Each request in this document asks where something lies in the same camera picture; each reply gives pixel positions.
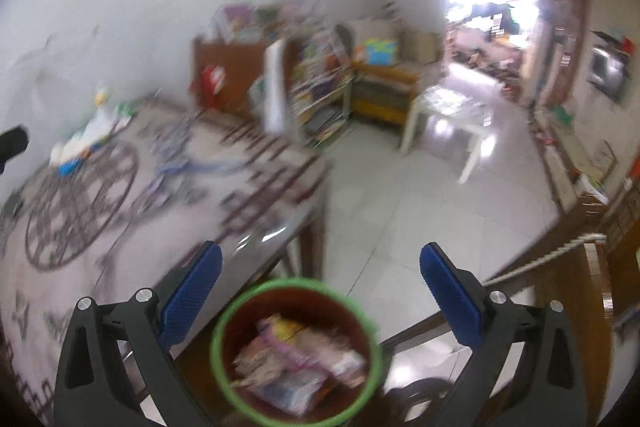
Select newspaper ball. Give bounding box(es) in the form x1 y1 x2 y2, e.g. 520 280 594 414
233 337 284 387

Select pink plastic wrapper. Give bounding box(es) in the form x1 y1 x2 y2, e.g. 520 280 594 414
295 329 367 388

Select white blue milk carton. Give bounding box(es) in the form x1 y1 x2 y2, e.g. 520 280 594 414
248 369 328 416

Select yellow snack box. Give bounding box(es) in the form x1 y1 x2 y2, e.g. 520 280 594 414
257 314 305 346

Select black smartphone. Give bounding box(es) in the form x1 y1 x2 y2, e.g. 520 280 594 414
3 191 24 220

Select blue cartoon book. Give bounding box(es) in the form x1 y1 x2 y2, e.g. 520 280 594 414
58 150 93 176

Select white desk lamp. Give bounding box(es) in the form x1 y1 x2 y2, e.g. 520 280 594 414
82 88 118 144

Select tv cabinet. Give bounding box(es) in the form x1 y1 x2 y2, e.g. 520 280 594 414
530 108 617 213

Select red bag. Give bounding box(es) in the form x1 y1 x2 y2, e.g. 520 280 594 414
201 65 226 109

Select red bin green rim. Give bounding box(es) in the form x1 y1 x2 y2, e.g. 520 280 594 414
209 279 384 426

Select wooden dining chair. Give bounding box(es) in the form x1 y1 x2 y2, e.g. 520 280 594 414
190 37 270 142

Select white towel on chair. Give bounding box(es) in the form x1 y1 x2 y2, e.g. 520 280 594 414
264 39 288 135

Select white coffee table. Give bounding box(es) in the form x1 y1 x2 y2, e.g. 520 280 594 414
399 84 494 184

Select white book rack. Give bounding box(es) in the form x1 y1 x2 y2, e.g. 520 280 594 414
216 0 352 147

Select wooden sofa bench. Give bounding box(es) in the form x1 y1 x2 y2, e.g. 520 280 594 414
336 18 442 127

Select colourful toy box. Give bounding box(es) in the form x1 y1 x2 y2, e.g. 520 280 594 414
354 38 398 67

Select wall mounted television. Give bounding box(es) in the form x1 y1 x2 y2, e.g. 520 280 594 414
587 41 630 103

